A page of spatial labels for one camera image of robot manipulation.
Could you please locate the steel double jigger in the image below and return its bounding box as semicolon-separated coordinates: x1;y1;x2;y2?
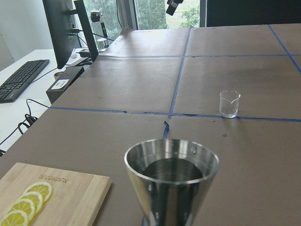
124;139;220;226

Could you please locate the black keyboard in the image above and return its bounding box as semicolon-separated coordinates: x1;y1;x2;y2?
0;59;49;104

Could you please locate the lemon slice leftmost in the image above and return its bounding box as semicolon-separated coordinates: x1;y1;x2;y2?
24;181;53;203

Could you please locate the black box with label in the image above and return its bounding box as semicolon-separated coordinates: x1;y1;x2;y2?
46;66;84;104

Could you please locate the lemon slice rightmost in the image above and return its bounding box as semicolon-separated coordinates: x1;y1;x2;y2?
0;210;29;226

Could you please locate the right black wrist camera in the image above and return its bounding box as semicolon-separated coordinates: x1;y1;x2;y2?
166;0;183;16

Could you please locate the clear glass measuring cup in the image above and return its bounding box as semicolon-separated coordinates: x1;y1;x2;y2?
219;90;241;118

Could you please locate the black monitor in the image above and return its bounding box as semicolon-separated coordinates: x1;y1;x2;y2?
42;0;98;69

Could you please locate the lemon slice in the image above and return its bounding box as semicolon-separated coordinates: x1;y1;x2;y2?
24;181;53;203
18;191;44;215
0;210;29;226
8;199;36;221

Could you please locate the bamboo cutting board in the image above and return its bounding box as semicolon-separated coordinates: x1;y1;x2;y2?
0;162;111;226

